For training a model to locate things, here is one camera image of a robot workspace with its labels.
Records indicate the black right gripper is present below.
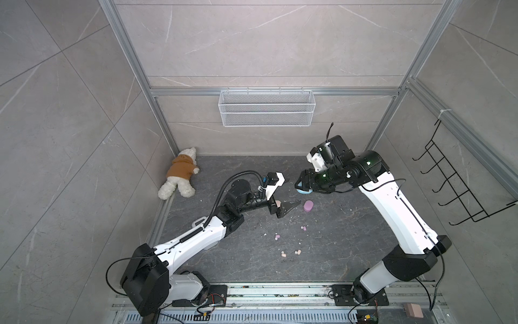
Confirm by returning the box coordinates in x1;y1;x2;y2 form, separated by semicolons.
293;165;343;193

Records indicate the blue earbud charging case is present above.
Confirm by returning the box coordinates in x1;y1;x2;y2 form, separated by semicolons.
295;184;313;194

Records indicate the purple earbud charging case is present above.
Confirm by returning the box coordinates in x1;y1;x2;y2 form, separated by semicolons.
303;200;314;212

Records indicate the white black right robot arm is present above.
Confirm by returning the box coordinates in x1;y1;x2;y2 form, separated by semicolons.
295;147;451;304

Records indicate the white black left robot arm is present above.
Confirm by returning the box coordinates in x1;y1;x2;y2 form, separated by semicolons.
120;170;300;317

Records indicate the white digital scale device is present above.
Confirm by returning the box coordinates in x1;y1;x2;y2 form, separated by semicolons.
192;217;207;228

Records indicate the white teddy bear brown hoodie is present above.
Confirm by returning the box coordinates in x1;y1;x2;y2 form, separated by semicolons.
158;147;200;201

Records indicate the pink eraser block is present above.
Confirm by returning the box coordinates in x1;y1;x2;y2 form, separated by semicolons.
403;303;424;319

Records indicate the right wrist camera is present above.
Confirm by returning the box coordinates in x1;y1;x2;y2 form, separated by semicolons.
306;135;355;172

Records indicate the white wire mesh basket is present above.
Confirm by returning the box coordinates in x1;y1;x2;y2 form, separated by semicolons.
218;90;316;127

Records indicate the aluminium rail front frame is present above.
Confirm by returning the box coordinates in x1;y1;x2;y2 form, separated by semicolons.
104;282;456;323

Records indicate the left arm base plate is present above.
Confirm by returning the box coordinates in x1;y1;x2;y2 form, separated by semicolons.
171;284;228;307

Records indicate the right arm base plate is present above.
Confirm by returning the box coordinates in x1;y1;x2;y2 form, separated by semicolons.
327;284;389;306

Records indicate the black wire hook rack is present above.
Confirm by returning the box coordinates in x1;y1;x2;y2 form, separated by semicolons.
412;120;517;226

